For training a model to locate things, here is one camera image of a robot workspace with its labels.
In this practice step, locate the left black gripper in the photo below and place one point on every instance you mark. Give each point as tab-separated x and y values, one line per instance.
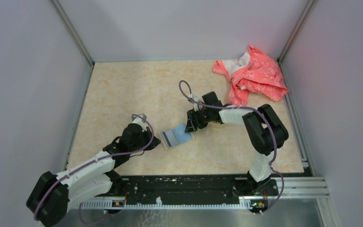
149	135

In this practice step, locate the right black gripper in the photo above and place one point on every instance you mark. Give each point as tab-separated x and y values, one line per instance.
191	126

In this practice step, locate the beige card holder wallet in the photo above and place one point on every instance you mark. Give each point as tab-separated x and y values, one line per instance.
183	126

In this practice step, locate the grey white credit card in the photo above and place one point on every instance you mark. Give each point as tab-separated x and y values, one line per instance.
175	137

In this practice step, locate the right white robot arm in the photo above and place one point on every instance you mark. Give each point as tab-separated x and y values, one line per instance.
266	131

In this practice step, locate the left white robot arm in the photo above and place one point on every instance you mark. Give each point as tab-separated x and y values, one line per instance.
55	194

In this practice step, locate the pink crumpled cloth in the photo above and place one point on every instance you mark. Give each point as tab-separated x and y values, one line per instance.
254	72

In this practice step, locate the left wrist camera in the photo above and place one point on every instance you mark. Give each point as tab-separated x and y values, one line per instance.
140	119

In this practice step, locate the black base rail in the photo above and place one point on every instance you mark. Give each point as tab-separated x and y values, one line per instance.
189	189

